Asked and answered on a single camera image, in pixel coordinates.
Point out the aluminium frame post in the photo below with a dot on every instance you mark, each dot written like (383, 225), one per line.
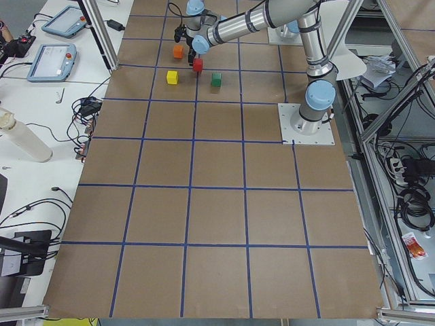
(96, 23)

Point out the white power strip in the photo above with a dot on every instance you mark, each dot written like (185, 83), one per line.
(397, 170)

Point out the black power adapter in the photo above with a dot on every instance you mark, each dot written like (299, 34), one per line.
(115, 25)

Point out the orange wooden block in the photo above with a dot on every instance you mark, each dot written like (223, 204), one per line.
(178, 52)

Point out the lower teach pendant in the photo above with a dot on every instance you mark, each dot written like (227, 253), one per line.
(52, 63)

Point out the brown paper table mat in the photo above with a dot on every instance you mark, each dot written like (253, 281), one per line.
(189, 204)

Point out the crumpled white paper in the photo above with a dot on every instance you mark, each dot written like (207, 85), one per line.
(378, 70)

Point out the hex key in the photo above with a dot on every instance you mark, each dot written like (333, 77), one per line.
(60, 96)

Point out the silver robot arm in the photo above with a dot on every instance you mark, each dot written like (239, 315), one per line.
(203, 23)
(310, 28)

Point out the teach pendant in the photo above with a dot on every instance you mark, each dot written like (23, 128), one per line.
(52, 63)
(67, 23)

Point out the red wooden block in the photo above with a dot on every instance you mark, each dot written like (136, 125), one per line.
(197, 65)

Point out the upper teach pendant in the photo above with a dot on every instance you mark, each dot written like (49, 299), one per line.
(67, 23)

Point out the red snack packet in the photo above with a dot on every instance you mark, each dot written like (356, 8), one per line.
(415, 249)

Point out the black camera stand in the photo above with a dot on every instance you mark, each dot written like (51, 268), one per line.
(25, 253)

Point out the yellow wooden block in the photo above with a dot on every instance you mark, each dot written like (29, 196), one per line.
(172, 77)

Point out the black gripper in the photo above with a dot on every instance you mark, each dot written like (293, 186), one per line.
(191, 54)

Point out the green wooden block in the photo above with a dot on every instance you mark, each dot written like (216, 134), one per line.
(216, 79)

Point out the white cardboard tube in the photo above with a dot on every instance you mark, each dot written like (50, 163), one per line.
(23, 137)

